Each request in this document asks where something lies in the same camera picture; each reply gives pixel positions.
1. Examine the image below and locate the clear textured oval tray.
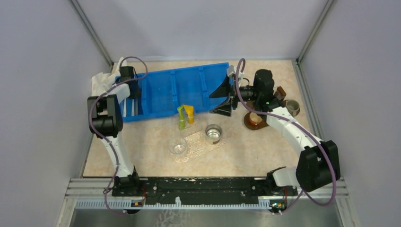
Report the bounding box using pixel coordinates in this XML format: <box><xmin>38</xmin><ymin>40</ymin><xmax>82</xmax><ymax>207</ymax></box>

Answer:
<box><xmin>167</xmin><ymin>131</ymin><xmax>227</xmax><ymax>164</ymax></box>

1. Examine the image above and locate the blue divided plastic bin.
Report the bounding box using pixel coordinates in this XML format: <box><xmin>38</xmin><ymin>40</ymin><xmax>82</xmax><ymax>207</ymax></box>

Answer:
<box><xmin>123</xmin><ymin>62</ymin><xmax>229</xmax><ymax>122</ymax></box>

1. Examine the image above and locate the aluminium frame rail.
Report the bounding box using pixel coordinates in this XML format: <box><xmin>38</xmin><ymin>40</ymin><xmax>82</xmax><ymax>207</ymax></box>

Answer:
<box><xmin>64</xmin><ymin>177</ymin><xmax>349</xmax><ymax>210</ymax></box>

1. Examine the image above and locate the yellow green tube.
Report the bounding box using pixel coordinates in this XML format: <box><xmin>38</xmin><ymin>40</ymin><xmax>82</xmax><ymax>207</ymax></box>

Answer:
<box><xmin>177</xmin><ymin>105</ymin><xmax>185</xmax><ymax>130</ymax></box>

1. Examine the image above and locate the brown wooden tray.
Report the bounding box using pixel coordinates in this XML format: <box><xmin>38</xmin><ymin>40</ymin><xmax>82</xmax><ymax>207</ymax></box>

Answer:
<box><xmin>243</xmin><ymin>86</ymin><xmax>300</xmax><ymax>131</ymax></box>

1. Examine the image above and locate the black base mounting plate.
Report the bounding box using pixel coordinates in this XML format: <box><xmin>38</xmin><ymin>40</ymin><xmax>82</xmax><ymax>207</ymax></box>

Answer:
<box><xmin>110</xmin><ymin>177</ymin><xmax>289</xmax><ymax>205</ymax></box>

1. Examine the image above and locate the orange ceramic mug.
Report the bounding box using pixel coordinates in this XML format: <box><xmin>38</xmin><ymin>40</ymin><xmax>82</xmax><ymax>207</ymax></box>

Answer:
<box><xmin>249</xmin><ymin>112</ymin><xmax>263</xmax><ymax>125</ymax></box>

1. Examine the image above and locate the white ceramic cup cork base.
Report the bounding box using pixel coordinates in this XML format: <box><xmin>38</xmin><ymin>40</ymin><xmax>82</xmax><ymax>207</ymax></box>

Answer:
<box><xmin>284</xmin><ymin>99</ymin><xmax>300</xmax><ymax>117</ymax></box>

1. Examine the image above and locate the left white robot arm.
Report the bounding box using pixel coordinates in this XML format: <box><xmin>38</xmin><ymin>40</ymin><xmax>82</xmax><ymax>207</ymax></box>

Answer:
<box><xmin>87</xmin><ymin>66</ymin><xmax>142</xmax><ymax>196</ymax></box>

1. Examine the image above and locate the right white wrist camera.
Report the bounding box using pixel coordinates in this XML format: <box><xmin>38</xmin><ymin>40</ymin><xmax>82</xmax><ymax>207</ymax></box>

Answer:
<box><xmin>227</xmin><ymin>65</ymin><xmax>244</xmax><ymax>84</ymax></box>

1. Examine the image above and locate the silver metal cup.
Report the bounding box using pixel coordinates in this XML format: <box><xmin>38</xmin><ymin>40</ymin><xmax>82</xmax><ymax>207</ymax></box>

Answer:
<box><xmin>205</xmin><ymin>124</ymin><xmax>223</xmax><ymax>144</ymax></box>

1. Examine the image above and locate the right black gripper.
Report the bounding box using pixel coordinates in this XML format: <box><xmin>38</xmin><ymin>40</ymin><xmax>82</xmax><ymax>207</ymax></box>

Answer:
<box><xmin>209</xmin><ymin>74</ymin><xmax>260</xmax><ymax>117</ymax></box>

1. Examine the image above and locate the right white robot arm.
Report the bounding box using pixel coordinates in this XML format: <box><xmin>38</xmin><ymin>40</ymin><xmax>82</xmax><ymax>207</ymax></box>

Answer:
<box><xmin>209</xmin><ymin>65</ymin><xmax>340</xmax><ymax>195</ymax></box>

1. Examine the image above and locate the clear glass cup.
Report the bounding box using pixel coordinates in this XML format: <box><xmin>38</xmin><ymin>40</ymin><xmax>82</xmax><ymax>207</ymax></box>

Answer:
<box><xmin>168</xmin><ymin>137</ymin><xmax>187</xmax><ymax>155</ymax></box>

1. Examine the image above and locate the white crumpled cloth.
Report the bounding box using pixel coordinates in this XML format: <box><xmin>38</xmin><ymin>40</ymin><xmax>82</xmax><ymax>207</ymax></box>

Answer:
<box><xmin>91</xmin><ymin>65</ymin><xmax>130</xmax><ymax>103</ymax></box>

